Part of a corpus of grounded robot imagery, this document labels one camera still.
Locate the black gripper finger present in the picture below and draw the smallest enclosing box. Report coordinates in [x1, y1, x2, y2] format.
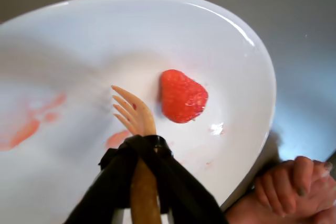
[140, 155, 229, 224]
[64, 154, 140, 224]

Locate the red strawberry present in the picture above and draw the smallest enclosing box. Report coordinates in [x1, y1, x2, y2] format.
[159, 69, 209, 124]

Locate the woman's left hand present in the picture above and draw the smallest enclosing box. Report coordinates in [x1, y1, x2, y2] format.
[296, 162, 336, 224]

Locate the white ceramic plate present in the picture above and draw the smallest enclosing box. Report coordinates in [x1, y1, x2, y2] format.
[0, 0, 278, 224]

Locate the black strap binding fork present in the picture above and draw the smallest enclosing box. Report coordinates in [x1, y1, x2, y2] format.
[98, 134, 174, 173]

